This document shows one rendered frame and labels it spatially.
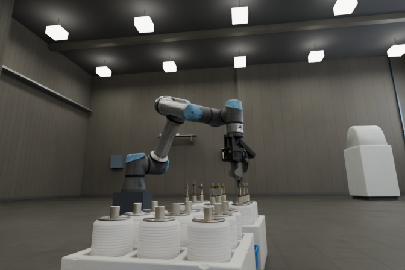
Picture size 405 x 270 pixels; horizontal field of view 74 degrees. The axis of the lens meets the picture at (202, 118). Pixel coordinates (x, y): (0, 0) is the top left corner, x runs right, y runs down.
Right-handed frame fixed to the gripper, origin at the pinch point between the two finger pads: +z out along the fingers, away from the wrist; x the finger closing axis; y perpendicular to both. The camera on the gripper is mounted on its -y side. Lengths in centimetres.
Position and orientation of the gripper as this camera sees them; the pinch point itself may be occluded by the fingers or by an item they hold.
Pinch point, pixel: (240, 181)
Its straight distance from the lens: 118.3
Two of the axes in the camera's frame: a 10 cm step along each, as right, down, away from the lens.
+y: -7.9, -1.4, -5.9
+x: 6.1, -2.0, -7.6
